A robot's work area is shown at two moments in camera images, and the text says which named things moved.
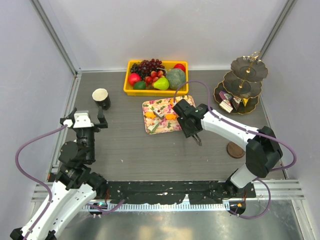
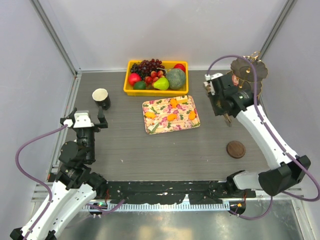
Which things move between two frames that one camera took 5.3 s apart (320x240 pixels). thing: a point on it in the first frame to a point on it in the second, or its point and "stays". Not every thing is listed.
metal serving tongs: (197, 139) to (227, 117)
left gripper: (103, 123) stays
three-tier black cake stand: (244, 80) stays
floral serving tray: (159, 116) stays
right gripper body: (188, 131) to (217, 107)
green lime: (139, 85) stays
